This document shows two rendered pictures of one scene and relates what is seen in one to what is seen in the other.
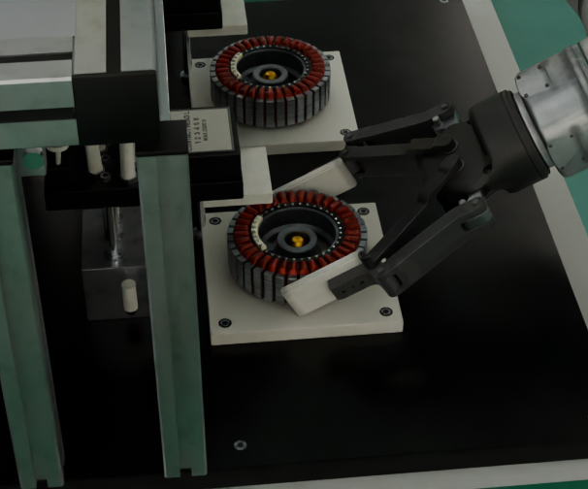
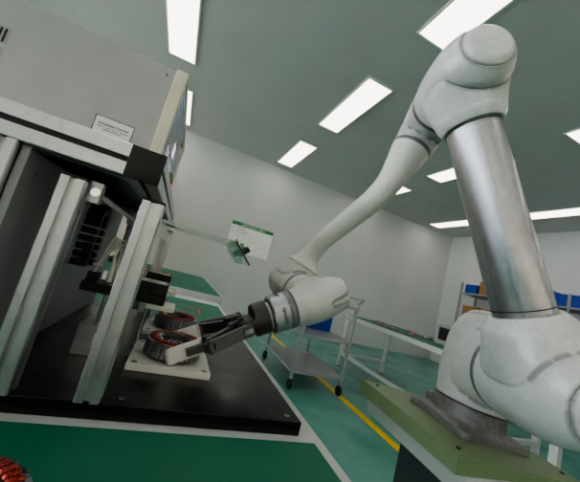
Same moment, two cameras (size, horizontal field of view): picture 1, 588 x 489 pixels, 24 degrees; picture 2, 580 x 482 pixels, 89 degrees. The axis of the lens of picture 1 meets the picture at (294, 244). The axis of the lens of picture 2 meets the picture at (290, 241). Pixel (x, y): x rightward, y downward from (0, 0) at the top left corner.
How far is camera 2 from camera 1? 0.58 m
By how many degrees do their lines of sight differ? 49
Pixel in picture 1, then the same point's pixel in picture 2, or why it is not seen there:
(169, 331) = (117, 300)
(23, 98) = (108, 143)
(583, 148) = (285, 317)
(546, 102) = (276, 299)
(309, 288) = (176, 350)
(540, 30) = not seen: hidden behind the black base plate
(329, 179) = (191, 331)
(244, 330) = (142, 363)
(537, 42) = not seen: hidden behind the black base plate
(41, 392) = (30, 317)
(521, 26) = not seen: hidden behind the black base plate
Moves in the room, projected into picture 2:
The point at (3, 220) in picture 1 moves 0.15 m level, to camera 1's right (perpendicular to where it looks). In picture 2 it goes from (66, 207) to (183, 239)
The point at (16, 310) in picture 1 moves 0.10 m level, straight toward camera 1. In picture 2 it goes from (44, 264) to (20, 273)
